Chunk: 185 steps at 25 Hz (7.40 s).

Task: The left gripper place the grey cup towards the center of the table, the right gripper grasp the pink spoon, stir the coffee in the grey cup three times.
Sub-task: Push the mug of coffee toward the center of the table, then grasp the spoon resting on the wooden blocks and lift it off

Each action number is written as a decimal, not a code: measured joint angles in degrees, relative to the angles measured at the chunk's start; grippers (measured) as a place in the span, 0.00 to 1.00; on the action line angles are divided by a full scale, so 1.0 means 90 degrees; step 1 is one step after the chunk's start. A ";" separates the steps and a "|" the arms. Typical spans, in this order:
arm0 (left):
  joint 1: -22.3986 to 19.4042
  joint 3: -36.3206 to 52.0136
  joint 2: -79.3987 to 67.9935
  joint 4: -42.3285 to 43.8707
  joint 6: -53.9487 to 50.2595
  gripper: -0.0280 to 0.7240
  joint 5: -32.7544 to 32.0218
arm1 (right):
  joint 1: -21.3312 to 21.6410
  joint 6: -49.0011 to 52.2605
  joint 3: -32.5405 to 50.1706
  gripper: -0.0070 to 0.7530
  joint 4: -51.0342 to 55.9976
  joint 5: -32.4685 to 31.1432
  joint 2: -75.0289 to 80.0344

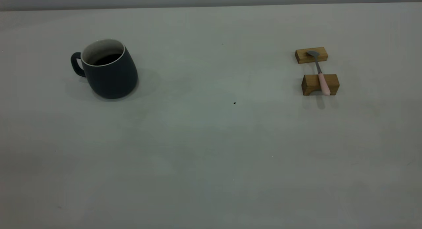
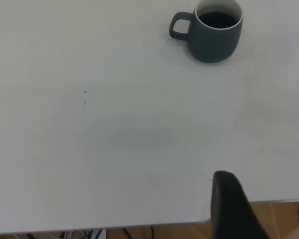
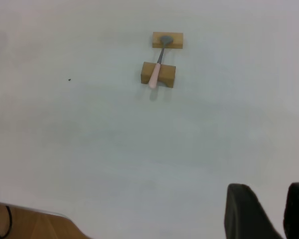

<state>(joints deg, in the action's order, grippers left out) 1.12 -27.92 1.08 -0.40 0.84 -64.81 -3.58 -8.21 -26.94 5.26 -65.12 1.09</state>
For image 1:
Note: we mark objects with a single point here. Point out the dark grey ceramic mug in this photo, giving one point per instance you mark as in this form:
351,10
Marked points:
112,80

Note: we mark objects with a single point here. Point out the arched wooden block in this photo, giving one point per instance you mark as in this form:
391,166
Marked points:
310,83

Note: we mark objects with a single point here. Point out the flat rectangular wooden block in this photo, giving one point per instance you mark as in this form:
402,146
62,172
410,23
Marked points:
301,56

